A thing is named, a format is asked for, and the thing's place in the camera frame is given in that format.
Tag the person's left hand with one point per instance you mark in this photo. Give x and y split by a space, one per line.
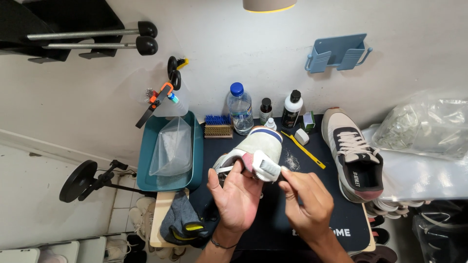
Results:
232 208

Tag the person's right hand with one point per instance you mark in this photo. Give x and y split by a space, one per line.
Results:
310 208

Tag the white cleaning brush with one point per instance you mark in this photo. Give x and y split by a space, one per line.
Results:
267 167

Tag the grey suede sneaker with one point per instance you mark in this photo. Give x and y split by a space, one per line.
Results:
353 157
261 144

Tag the dark blue work mat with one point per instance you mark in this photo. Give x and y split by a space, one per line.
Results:
325 219

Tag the black and yellow glove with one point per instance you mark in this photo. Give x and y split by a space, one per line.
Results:
190 232

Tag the grey cloth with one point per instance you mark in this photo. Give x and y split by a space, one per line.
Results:
179 212

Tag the white eraser block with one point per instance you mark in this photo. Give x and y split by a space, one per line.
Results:
302 136

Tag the heap of shoes under sheet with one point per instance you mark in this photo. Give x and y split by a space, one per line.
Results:
384 219

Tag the wooden brush with blue bristles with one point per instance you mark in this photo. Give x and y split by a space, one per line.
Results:
218 128

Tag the clear plastic container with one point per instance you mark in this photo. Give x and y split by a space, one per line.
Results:
172 149

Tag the small green and white box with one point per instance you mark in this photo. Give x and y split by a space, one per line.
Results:
309 121

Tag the small white dropper bottle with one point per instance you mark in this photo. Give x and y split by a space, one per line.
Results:
271 125

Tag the heap of shoes beside tray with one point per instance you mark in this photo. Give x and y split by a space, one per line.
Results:
140 219

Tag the clear water bottle blue cap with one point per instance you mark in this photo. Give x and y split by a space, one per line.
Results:
240 109

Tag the white bottle with black label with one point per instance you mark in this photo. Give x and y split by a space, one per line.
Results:
291 109

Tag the teal plastic tray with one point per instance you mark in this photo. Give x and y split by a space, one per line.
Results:
146 153

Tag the small brown bottle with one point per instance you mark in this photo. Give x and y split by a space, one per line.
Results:
266 109

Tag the white plastic sheet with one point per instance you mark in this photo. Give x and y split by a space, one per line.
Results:
420 179

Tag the small blue capped tube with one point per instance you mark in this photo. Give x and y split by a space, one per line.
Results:
173 98

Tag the orange and black clamp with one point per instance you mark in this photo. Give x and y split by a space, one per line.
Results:
155 104

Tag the dark plastic bag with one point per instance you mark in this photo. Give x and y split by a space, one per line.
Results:
442 230

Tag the clear bag of white pieces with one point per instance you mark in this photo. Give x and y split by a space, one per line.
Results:
424 128

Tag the black scissors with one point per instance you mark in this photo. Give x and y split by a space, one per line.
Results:
176 78

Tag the black stand with round base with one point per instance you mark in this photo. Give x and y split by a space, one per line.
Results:
78 181

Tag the row of white boxes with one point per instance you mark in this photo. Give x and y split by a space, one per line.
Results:
55 252

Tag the grey lamp shade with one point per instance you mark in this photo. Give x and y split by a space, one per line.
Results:
268 5

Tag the metal rod with black knob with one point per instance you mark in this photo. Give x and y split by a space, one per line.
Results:
102 45
91 33

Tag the yellow wall hook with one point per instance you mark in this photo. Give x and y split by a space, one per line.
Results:
182 63

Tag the blue plastic wall holder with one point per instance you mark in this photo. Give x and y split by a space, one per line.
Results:
336 51

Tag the black wall rack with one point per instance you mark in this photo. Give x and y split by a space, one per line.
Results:
55 14

